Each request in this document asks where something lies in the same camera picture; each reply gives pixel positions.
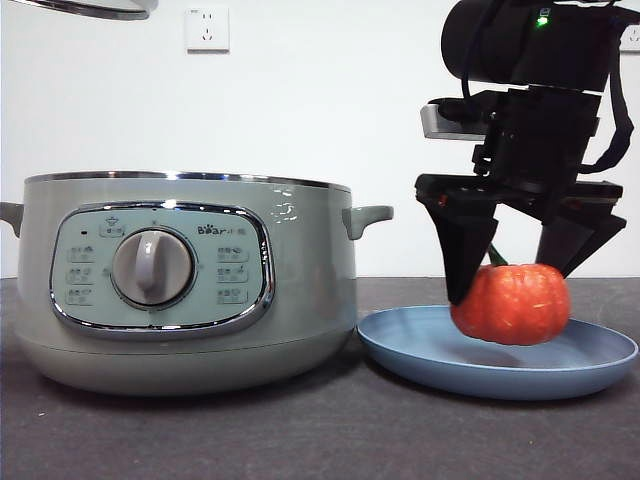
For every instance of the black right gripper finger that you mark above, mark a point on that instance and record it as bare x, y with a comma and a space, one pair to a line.
570, 245
462, 250

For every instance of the orange pumpkin with green stem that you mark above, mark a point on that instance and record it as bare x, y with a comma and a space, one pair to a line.
515, 305

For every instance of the glass lid with green knob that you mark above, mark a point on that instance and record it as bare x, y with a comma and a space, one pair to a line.
100, 9

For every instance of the blue plate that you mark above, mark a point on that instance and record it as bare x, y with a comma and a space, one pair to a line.
420, 345

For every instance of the pale green electric steamer pot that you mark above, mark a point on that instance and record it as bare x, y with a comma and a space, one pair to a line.
310, 280

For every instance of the pale grey camera box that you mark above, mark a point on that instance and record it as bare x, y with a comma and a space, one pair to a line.
445, 127

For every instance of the white wall socket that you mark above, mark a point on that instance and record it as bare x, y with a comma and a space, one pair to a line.
208, 30
632, 39

